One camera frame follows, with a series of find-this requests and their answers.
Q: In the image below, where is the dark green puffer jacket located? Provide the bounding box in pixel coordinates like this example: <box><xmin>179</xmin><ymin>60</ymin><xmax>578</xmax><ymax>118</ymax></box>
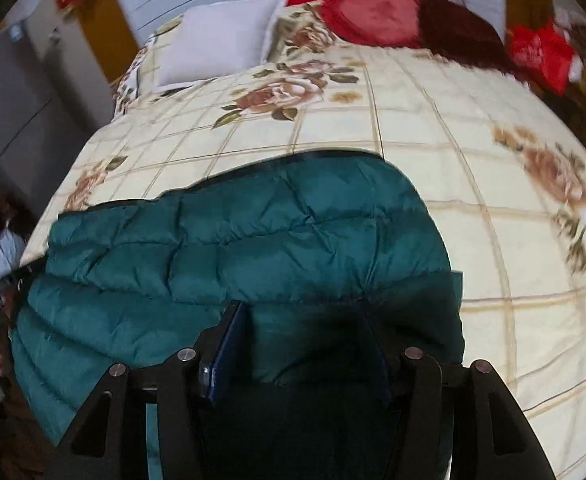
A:
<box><xmin>11</xmin><ymin>152</ymin><xmax>464</xmax><ymax>479</ymax></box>

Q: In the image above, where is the white plastic bag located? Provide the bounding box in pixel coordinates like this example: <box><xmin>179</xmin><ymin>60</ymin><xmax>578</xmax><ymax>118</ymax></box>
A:
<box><xmin>0</xmin><ymin>229</ymin><xmax>25</xmax><ymax>278</ymax></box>

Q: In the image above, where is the floral checked bed sheet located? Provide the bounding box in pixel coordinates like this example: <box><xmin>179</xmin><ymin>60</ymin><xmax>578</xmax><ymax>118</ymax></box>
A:
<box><xmin>25</xmin><ymin>4</ymin><xmax>586</xmax><ymax>479</ymax></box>

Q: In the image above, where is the grey refrigerator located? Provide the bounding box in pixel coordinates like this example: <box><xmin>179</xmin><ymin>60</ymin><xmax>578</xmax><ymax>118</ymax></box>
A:
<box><xmin>0</xmin><ymin>25</ymin><xmax>88</xmax><ymax>217</ymax></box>

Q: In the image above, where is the red shopping bag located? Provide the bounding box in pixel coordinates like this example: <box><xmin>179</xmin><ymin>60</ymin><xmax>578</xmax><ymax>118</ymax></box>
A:
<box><xmin>506</xmin><ymin>23</ymin><xmax>576</xmax><ymax>96</ymax></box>

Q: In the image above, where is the dark red velvet cushion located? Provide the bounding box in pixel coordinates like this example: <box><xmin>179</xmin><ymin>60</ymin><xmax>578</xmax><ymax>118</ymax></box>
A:
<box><xmin>417</xmin><ymin>0</ymin><xmax>523</xmax><ymax>80</ymax></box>

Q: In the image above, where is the white square pillow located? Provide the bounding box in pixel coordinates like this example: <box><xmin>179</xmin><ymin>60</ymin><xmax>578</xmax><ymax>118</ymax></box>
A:
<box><xmin>155</xmin><ymin>0</ymin><xmax>287</xmax><ymax>92</ymax></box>

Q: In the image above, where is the red heart-shaped cushion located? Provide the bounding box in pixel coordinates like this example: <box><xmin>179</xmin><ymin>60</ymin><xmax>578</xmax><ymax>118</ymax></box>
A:
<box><xmin>318</xmin><ymin>0</ymin><xmax>421</xmax><ymax>49</ymax></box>

